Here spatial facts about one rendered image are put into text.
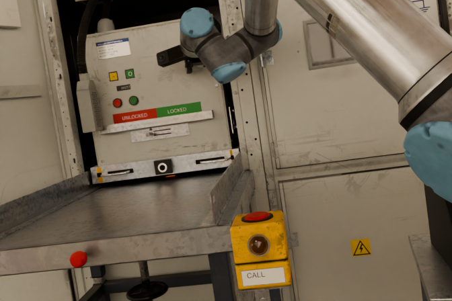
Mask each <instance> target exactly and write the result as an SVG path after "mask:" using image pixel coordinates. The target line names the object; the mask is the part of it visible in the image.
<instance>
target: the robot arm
mask: <svg viewBox="0 0 452 301"><path fill-rule="evenodd" d="M294 1H295V2H296V3H297V4H298V5H299V6H300V7H302V8H303V9H304V10H305V11H306V12H307V13H308V14H309V15H310V16H311V17H312V18H313V19H314V20H315V21H316V22H317V23H318V24H319V25H320V26H321V27H322V28H323V29H324V30H325V31H326V32H327V33H328V34H329V35H330V36H331V37H332V38H333V39H334V40H335V41H336V42H337V43H338V44H339V45H341V47H343V49H345V51H347V53H349V55H351V57H353V59H355V60H356V61H357V62H358V63H359V64H360V65H361V66H362V67H363V68H364V69H365V70H366V72H368V74H370V76H372V78H374V80H376V81H377V82H378V83H379V84H380V85H381V86H382V87H383V88H384V89H385V90H386V91H387V92H388V93H389V94H390V95H391V96H392V97H393V98H394V99H395V100H396V101H397V103H398V123H399V124H400V125H401V126H402V127H403V128H404V129H405V130H406V131H407V132H408V133H407V134H406V137H405V139H404V149H405V150H406V151H405V152H404V154H405V157H406V160H407V162H408V164H409V166H410V167H411V169H412V170H413V172H414V173H415V174H416V175H417V177H418V178H419V179H420V180H421V181H422V182H423V183H424V184H425V185H426V186H429V187H431V188H432V189H433V191H434V192H435V193H436V194H437V195H439V196H441V197H442V198H444V199H445V200H447V201H449V202H451V203H452V37H451V36H450V35H449V34H448V33H446V31H444V29H442V28H441V27H440V26H439V25H438V24H436V23H435V22H434V21H433V20H432V19H431V18H429V16H427V14H425V13H424V12H423V11H422V10H421V9H420V8H419V7H417V6H416V5H415V4H414V3H413V2H411V0H294ZM277 9H278V0H245V17H244V21H243V28H242V29H240V30H239V31H237V32H236V33H234V34H233V35H232V36H230V37H228V38H227V39H224V37H223V36H222V35H221V33H220V32H219V31H218V29H217V28H216V27H215V26H214V19H213V17H212V15H211V14H210V13H209V12H208V11H207V10H205V9H203V8H200V7H194V8H191V9H189V10H187V11H185V12H184V14H183V15H182V17H181V20H180V45H177V46H174V47H172V48H169V49H167V50H164V51H161V52H158V53H157V55H156V56H157V63H158V65H159V66H161V67H163V68H164V67H167V66H170V65H172V64H175V63H177V62H180V61H183V60H184V66H185V70H186V73H187V74H191V73H192V72H193V71H197V70H200V69H203V67H206V68H207V69H208V70H209V72H210V73H211V76H212V77H214V78H215V79H216V80H217V82H218V83H220V84H226V83H229V82H231V81H232V80H234V79H236V78H237V77H238V76H240V75H241V74H242V73H244V71H245V70H246V69H247V64H248V63H249V62H251V60H253V59H255V58H256V57H257V56H259V55H261V54H262V53H263V52H265V51H266V50H268V49H269V48H270V47H273V46H275V45H276V44H277V42H279V41H280V40H281V38H282V36H283V30H282V26H281V24H280V22H279V20H278V19H277V18H276V15H277ZM197 65H204V66H203V67H198V66H197Z"/></svg>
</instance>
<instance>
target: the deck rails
mask: <svg viewBox="0 0 452 301"><path fill-rule="evenodd" d="M244 172H245V171H244V170H243V165H242V161H241V152H239V153H238V154H237V156H236V157H235V158H234V160H233V161H232V162H231V164H230V165H229V166H228V168H227V169H226V170H225V172H224V173H223V174H222V176H220V178H219V179H218V181H217V182H216V184H214V186H213V187H212V188H211V190H210V191H209V196H210V201H211V207H210V208H209V210H208V211H207V213H206V214H205V216H204V218H203V219H202V220H201V222H200V224H199V225H198V227H199V228H201V227H207V226H218V224H219V222H220V220H221V218H222V216H223V214H224V212H225V210H226V208H227V206H228V204H229V202H230V200H231V198H232V196H233V194H234V192H235V190H236V188H237V186H238V184H239V182H240V180H241V178H242V176H243V174H244ZM97 190H98V189H91V190H89V189H88V184H87V176H86V172H85V173H81V174H79V175H76V176H74V177H71V178H68V179H66V180H64V181H60V182H58V183H56V184H53V185H50V186H48V187H45V188H43V189H40V190H38V191H35V192H32V193H29V194H28V195H25V196H22V197H20V198H17V199H15V200H12V201H10V202H7V203H4V204H1V205H0V240H1V239H3V238H5V237H7V236H9V235H11V234H13V233H15V232H16V231H18V230H20V229H22V228H24V227H26V226H28V225H30V224H32V223H34V222H36V221H38V220H40V219H42V218H44V217H45V216H48V215H49V214H52V213H53V212H56V211H57V210H60V209H61V208H64V207H65V206H68V205H69V204H72V203H73V202H75V201H77V200H79V199H81V198H83V197H85V196H87V195H89V194H91V193H93V192H95V191H97ZM212 197H213V198H212ZM213 199H214V201H213Z"/></svg>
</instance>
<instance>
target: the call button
mask: <svg viewBox="0 0 452 301"><path fill-rule="evenodd" d="M269 216H270V214H269V213H267V212H252V213H249V214H247V215H246V216H245V217H244V219H245V220H261V219H265V218H267V217H269Z"/></svg>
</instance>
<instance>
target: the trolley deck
mask: <svg viewBox="0 0 452 301"><path fill-rule="evenodd" d="M220 176H222V175H212V176H206V177H196V178H190V179H180V180H174V181H164V182H159V183H148V184H142V185H132V186H126V187H117V188H111V189H101V190H97V191H95V192H93V193H91V194H89V195H87V196H85V197H83V198H81V199H79V200H77V201H75V202H73V203H72V204H69V205H68V206H65V207H64V208H61V209H60V210H57V211H56V212H53V213H52V214H49V215H48V216H45V217H44V218H42V219H40V220H38V221H36V222H34V223H32V224H30V225H28V226H26V227H24V228H22V229H20V230H18V231H16V232H15V233H13V234H11V235H9V236H7V237H5V238H3V239H1V240H0V276H5V275H17V274H25V273H37V272H43V271H56V270H63V269H75V268H76V267H73V266H72V265H71V263H70V256H71V255H72V254H73V253H74V252H76V251H83V252H86V253H87V263H86V264H85V265H84V266H83V267H94V266H101V265H113V264H120V263H132V262H140V261H152V260H158V259H171V258H178V257H190V256H197V255H209V254H216V253H228V252H233V247H232V242H231V233H230V228H231V225H232V224H233V221H234V218H235V217H236V216H237V215H240V214H247V212H248V208H249V205H250V201H251V198H252V195H253V192H254V188H255V183H254V175H253V170H251V171H245V172H244V174H243V176H242V178H241V180H240V182H239V184H238V186H237V188H236V190H235V192H234V194H233V196H232V198H231V200H230V202H229V204H228V206H227V208H226V210H225V212H224V214H223V216H222V218H221V220H220V222H219V224H218V226H207V227H201V228H199V227H198V225H199V224H200V222H201V220H202V219H203V218H204V216H205V214H206V213H207V211H208V210H209V208H210V207H211V201H210V196H209V191H210V190H211V188H212V187H213V186H214V184H216V182H217V181H218V179H219V178H220ZM80 268H81V267H80Z"/></svg>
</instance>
